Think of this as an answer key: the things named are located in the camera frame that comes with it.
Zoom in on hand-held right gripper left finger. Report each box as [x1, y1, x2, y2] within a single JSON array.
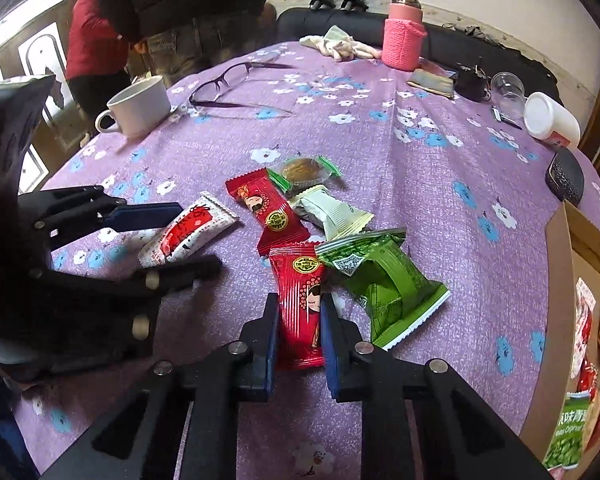
[[40, 294, 281, 480]]

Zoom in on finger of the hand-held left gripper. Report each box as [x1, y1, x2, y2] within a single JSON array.
[[30, 254, 224, 361], [19, 185, 184, 252]]

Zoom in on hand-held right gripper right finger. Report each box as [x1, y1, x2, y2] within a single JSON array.
[[320, 292, 553, 480]]

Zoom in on white red snack packet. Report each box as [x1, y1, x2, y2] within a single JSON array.
[[137, 191, 240, 268]]

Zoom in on red figure-print snack packet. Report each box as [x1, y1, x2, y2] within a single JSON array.
[[269, 241, 331, 372], [225, 167, 311, 257]]

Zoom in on cream snack packet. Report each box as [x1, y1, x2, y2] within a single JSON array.
[[287, 185, 375, 242]]

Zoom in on shallow cardboard box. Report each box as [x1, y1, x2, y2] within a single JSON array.
[[520, 200, 600, 471]]

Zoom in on green snack packet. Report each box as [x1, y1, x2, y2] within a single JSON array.
[[315, 227, 451, 352]]

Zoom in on white mug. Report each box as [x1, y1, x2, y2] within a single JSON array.
[[95, 75, 173, 141]]

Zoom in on purple eyeglasses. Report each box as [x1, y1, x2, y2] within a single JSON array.
[[187, 61, 298, 118]]

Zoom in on clear green-edged cake packet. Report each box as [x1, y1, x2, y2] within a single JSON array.
[[266, 155, 343, 196]]

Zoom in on purple floral tablecloth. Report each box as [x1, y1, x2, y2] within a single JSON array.
[[10, 40, 600, 480]]

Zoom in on white panelled door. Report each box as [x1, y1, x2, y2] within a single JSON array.
[[0, 0, 103, 196]]

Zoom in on black sofa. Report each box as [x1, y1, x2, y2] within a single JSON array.
[[275, 7, 563, 106]]

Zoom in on white cloth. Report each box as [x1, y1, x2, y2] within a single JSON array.
[[299, 25, 383, 61]]

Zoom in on black glasses case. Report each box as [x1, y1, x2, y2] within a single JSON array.
[[545, 147, 586, 207]]

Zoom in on metal nail clipper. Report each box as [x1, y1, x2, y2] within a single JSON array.
[[491, 105, 523, 130]]

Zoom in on pink knit-sleeved bottle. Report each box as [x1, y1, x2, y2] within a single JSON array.
[[381, 0, 428, 72]]

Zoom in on clear plastic cup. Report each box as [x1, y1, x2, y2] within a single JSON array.
[[490, 71, 527, 121]]

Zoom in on white plastic jar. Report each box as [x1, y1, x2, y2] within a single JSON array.
[[522, 91, 582, 150]]

